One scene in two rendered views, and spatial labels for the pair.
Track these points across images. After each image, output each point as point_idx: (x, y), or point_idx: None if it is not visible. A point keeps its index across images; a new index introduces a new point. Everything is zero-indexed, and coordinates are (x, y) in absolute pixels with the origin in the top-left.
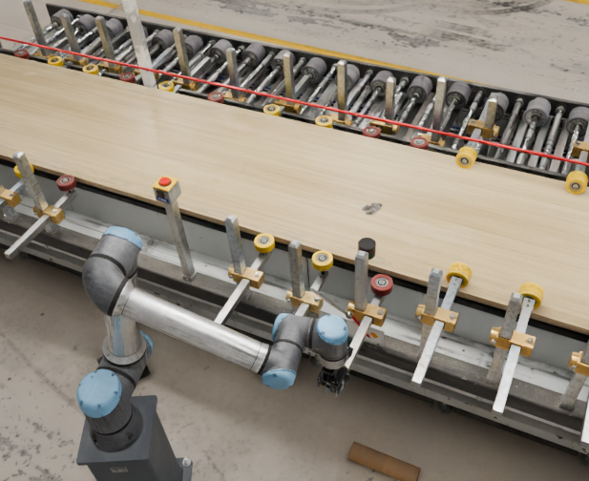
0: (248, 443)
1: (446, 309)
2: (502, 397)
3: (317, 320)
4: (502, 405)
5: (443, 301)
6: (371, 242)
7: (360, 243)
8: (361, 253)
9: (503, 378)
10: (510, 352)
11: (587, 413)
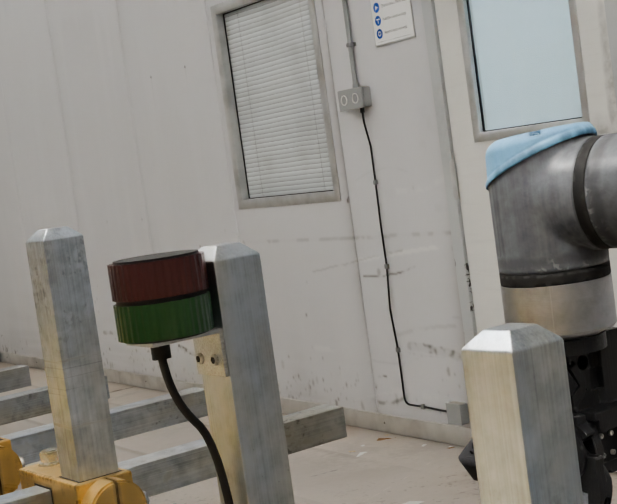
0: None
1: (40, 474)
2: (160, 397)
3: (579, 144)
4: (178, 392)
5: (6, 502)
6: (131, 258)
7: (184, 252)
8: (223, 243)
9: (111, 412)
10: (23, 435)
11: (37, 391)
